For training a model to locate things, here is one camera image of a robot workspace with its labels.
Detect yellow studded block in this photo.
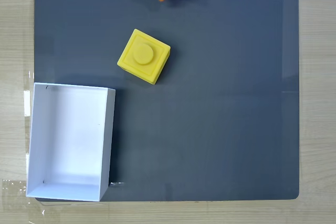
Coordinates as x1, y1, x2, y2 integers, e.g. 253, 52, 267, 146
117, 28, 172, 86

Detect white open cardboard box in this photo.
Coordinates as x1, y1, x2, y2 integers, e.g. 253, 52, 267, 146
25, 82, 117, 202

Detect dark grey table mat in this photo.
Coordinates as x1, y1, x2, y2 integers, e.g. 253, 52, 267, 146
34, 0, 300, 203

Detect clear tape strip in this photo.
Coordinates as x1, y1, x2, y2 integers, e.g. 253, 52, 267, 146
23, 70, 35, 118

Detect clear tape patch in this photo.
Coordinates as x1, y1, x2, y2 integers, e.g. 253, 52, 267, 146
2, 178, 46, 224

